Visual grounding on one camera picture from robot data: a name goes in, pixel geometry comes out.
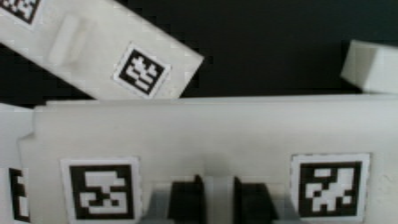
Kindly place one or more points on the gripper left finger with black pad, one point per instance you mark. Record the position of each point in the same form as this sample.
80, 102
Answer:
178, 203

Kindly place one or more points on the white L-shaped fence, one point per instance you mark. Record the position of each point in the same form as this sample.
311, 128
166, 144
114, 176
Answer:
370, 67

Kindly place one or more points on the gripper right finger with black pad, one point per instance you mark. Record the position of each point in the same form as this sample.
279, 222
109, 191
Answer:
253, 206

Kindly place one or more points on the white cabinet body box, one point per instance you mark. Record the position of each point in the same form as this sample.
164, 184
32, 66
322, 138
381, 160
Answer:
15, 129

